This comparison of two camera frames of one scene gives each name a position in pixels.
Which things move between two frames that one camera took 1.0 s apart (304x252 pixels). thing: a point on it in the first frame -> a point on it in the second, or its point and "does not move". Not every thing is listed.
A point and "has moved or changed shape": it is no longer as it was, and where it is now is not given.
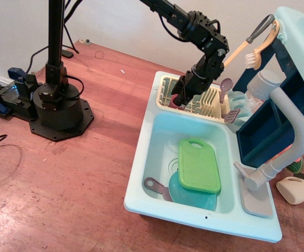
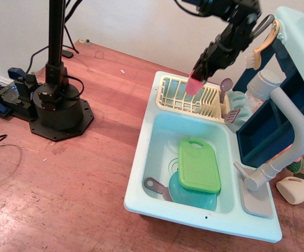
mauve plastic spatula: x=231 y=115 does not move
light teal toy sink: x=184 y=169 does not move
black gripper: x=194 y=82 -> x=221 y=52
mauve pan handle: x=152 y=184 does not move
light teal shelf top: x=302 y=33 does not move
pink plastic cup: x=171 y=104 has moved or changed shape
